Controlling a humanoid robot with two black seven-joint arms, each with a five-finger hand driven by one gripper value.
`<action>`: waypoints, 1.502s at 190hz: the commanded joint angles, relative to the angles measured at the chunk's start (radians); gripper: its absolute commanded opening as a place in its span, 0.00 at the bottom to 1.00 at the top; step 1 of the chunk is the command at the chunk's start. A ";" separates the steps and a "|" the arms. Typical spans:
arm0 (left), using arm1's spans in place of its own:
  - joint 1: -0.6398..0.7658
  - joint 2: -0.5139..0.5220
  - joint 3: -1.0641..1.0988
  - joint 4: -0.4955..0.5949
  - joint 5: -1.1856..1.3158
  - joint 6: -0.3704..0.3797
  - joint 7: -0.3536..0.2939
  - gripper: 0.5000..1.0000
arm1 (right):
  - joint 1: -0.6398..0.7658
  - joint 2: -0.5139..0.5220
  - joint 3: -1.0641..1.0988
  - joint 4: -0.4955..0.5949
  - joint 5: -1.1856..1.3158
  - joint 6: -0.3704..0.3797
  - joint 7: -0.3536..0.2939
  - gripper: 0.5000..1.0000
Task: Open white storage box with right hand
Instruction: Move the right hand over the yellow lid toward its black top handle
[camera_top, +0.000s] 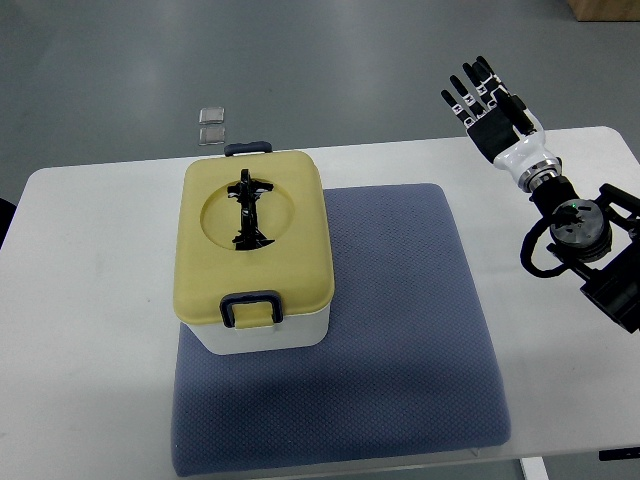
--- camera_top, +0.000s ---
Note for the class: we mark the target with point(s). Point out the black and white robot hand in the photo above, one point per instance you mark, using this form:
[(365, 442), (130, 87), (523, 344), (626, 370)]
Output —
[(501, 126)]

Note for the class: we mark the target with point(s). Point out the yellow storage box lid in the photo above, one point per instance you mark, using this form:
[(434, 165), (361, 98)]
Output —
[(253, 244)]

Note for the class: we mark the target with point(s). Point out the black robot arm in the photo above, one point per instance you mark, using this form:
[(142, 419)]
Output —
[(597, 239)]

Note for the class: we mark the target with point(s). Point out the cardboard box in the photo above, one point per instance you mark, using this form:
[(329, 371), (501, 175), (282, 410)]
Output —
[(605, 10)]

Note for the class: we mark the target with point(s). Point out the white storage box base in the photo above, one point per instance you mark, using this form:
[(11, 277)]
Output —
[(294, 331)]

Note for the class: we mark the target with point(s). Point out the blue grey fabric mat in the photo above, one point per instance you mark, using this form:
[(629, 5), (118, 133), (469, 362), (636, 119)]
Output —
[(407, 365)]

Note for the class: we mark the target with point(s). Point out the upper floor socket plate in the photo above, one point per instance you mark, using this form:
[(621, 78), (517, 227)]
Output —
[(211, 115)]

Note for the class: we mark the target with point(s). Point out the white table leg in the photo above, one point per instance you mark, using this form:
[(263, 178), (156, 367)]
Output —
[(533, 468)]

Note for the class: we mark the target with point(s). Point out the black object at left edge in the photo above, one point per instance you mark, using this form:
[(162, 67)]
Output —
[(7, 212)]

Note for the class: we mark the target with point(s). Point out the black bracket under table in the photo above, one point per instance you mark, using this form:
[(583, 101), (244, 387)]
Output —
[(619, 454)]

